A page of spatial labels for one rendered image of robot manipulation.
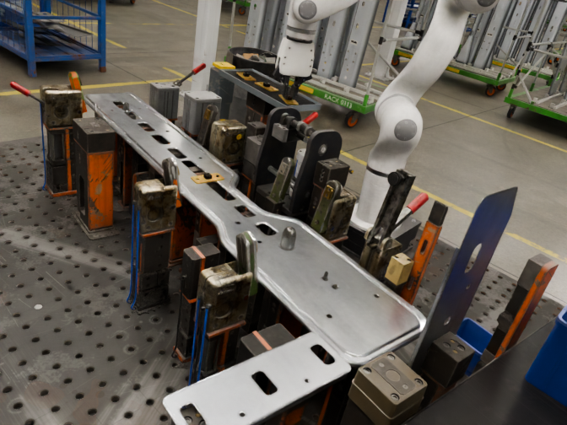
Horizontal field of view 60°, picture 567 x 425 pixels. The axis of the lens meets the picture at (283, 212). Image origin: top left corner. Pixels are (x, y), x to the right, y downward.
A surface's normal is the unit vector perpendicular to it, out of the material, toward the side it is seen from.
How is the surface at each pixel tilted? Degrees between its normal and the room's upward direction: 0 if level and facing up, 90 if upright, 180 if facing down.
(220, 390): 0
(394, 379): 0
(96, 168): 90
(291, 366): 0
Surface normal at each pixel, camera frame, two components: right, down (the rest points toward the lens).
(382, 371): 0.17, -0.86
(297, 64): 0.30, 0.56
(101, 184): 0.61, 0.47
